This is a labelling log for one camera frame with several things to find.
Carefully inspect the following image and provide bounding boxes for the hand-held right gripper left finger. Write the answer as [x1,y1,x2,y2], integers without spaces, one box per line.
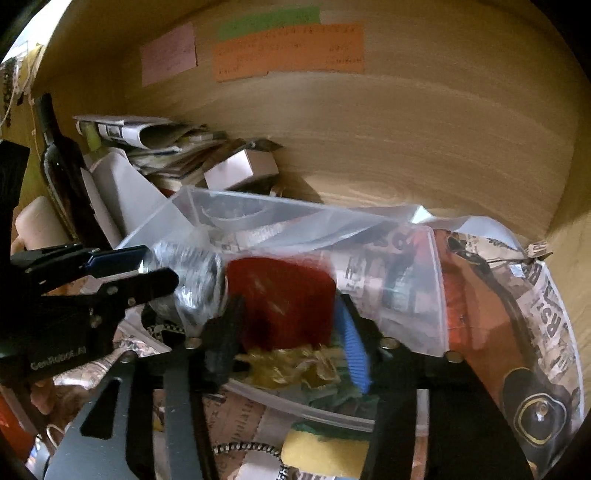
[44,294,247,480]

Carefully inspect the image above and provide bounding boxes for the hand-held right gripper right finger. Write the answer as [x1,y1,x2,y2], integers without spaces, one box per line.
[337,293,534,480]

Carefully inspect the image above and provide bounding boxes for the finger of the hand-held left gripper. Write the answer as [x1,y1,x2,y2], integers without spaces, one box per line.
[10,244,151,283]
[41,267,180,320]

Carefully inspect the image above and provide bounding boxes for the silver foil packet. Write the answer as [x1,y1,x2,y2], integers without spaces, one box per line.
[144,240,228,326]

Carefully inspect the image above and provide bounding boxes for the red soft sponge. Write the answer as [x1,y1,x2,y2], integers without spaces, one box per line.
[225,257,338,349]

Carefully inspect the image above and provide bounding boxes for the clear plastic storage box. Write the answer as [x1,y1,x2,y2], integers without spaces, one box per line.
[115,185,451,435]

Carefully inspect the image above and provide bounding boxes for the green cloth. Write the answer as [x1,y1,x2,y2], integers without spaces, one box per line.
[295,367,382,418]

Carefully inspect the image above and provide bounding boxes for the yellow crumpled plastic wrap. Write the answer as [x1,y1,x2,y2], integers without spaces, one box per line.
[233,345,346,391]

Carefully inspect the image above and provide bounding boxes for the white paper carton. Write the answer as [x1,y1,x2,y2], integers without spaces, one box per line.
[81,152,171,250]

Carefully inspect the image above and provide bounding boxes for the beige cylindrical object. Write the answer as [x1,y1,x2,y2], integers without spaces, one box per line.
[14,196,70,250]

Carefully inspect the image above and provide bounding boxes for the dark glass wine bottle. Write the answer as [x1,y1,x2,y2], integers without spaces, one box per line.
[33,92,108,252]

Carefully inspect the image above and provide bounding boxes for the yellow sponge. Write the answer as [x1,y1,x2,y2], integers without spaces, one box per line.
[281,428,372,479]

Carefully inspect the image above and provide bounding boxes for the stack of newspapers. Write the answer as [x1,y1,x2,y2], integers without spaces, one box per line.
[74,114,283,191]

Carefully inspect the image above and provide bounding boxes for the small white cardboard box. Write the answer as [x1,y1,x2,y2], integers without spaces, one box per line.
[203,148,280,191]

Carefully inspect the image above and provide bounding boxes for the newspaper print brown bag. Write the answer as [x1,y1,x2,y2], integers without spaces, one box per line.
[416,215,586,478]

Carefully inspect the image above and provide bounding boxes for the pink paper note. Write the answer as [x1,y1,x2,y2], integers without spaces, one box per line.
[141,21,199,88]

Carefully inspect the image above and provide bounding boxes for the brown paper tag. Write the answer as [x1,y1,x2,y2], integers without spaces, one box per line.
[526,239,554,260]

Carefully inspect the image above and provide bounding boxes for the orange paper note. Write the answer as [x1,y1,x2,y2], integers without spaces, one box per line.
[211,23,366,84]

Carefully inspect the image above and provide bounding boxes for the green paper note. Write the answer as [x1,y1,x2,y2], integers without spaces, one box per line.
[216,6,322,41]

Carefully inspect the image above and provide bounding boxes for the black and white cord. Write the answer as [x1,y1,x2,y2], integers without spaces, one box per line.
[212,440,289,480]

